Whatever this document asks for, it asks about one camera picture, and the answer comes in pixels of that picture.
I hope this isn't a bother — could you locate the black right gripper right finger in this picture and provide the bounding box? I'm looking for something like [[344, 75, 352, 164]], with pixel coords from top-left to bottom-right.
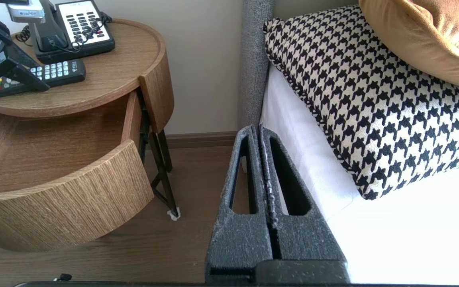
[[259, 124, 349, 264]]

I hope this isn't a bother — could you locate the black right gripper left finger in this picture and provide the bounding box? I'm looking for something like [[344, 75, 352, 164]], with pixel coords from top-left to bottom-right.
[[205, 124, 274, 283]]

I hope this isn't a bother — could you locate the black remote control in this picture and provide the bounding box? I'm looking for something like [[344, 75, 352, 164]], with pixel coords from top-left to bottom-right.
[[0, 59, 86, 101]]

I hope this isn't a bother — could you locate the round wooden bedside table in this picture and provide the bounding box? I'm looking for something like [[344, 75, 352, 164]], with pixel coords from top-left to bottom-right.
[[0, 90, 155, 252]]

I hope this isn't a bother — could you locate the black telephone handset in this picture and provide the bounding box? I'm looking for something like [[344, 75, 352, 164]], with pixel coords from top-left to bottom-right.
[[28, 0, 69, 52]]

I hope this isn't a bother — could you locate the black and white desk telephone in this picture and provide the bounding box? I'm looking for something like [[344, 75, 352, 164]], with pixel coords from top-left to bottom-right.
[[26, 0, 116, 65]]

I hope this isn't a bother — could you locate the round wooden side table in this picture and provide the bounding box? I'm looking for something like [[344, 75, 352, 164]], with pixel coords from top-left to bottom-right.
[[0, 18, 180, 220]]

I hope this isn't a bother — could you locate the white bed sheet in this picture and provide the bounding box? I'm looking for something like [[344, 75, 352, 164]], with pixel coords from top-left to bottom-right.
[[259, 66, 459, 284]]

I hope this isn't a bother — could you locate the brown wooden baseboard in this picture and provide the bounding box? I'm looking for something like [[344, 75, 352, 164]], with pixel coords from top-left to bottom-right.
[[166, 132, 240, 149]]

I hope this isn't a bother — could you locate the black white houndstooth cushion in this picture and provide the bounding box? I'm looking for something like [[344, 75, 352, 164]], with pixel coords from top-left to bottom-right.
[[263, 5, 459, 201]]

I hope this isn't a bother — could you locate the grey upholstered headboard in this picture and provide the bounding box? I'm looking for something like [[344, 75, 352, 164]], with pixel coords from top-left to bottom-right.
[[237, 0, 276, 130]]

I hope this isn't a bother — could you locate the orange velvet cushion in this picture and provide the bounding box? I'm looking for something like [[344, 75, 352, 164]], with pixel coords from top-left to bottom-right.
[[359, 0, 459, 95]]

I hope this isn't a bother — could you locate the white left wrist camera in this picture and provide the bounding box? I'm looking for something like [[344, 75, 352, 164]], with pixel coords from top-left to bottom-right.
[[7, 0, 47, 23]]

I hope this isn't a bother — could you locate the black telephone cord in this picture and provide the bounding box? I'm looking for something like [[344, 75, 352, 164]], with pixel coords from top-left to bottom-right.
[[16, 12, 113, 54]]

